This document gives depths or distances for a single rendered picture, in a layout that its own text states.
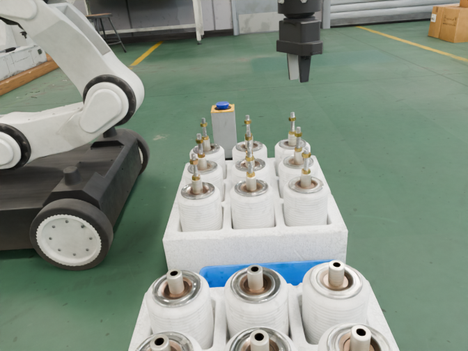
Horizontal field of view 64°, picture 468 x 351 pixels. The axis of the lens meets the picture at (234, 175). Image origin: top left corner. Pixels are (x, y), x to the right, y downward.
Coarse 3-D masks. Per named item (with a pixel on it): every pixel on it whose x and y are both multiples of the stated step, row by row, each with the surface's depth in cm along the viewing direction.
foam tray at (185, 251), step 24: (336, 216) 83; (168, 240) 80; (192, 240) 80; (216, 240) 80; (240, 240) 80; (264, 240) 79; (288, 240) 79; (312, 240) 79; (336, 240) 79; (168, 264) 83; (192, 264) 83; (216, 264) 82
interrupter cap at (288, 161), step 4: (288, 156) 95; (292, 156) 95; (284, 160) 93; (288, 160) 93; (292, 160) 94; (312, 160) 92; (284, 164) 91; (288, 164) 91; (292, 164) 91; (296, 164) 91; (300, 164) 91; (312, 164) 90; (292, 168) 90; (296, 168) 89; (300, 168) 89
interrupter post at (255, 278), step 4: (248, 268) 55; (252, 268) 55; (256, 268) 55; (260, 268) 55; (248, 272) 54; (252, 272) 54; (256, 272) 54; (260, 272) 54; (248, 276) 55; (252, 276) 54; (256, 276) 54; (260, 276) 54; (248, 280) 55; (252, 280) 54; (256, 280) 54; (260, 280) 55; (248, 284) 56; (252, 284) 55; (256, 284) 55; (260, 284) 55; (252, 288) 55; (256, 288) 55
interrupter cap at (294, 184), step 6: (294, 180) 84; (300, 180) 84; (312, 180) 83; (318, 180) 83; (288, 186) 82; (294, 186) 81; (300, 186) 82; (312, 186) 81; (318, 186) 81; (300, 192) 79; (306, 192) 78; (312, 192) 79
